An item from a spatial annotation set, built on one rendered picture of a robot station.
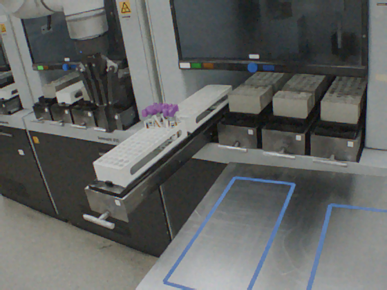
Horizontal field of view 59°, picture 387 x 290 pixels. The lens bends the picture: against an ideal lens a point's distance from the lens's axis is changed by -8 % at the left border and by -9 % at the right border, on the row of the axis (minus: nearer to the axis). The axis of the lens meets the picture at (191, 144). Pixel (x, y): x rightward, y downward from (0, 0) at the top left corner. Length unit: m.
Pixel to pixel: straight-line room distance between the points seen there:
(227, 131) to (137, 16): 0.52
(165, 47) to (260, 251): 0.85
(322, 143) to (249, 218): 0.42
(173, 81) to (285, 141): 0.47
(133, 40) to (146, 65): 0.11
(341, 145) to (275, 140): 0.20
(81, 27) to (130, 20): 0.57
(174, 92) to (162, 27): 0.24
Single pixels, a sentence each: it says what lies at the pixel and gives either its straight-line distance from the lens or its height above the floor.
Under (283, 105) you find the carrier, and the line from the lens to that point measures 1.16.
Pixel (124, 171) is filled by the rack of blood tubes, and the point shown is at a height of 0.85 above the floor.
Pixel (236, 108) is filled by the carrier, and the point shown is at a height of 0.84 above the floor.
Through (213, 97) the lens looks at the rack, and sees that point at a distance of 1.26.
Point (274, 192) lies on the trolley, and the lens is 0.81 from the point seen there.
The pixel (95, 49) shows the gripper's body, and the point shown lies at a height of 1.15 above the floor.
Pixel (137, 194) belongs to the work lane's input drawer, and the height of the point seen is 0.79.
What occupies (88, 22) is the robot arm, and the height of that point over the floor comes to 1.21.
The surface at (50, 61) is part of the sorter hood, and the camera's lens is 1.78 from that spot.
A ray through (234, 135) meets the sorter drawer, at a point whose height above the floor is 0.77.
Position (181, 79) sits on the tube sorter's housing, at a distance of 1.31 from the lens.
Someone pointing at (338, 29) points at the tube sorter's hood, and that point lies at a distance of 1.05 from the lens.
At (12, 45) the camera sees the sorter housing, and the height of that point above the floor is 1.09.
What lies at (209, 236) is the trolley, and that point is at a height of 0.82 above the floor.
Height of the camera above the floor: 1.28
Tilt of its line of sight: 26 degrees down
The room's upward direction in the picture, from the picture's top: 9 degrees counter-clockwise
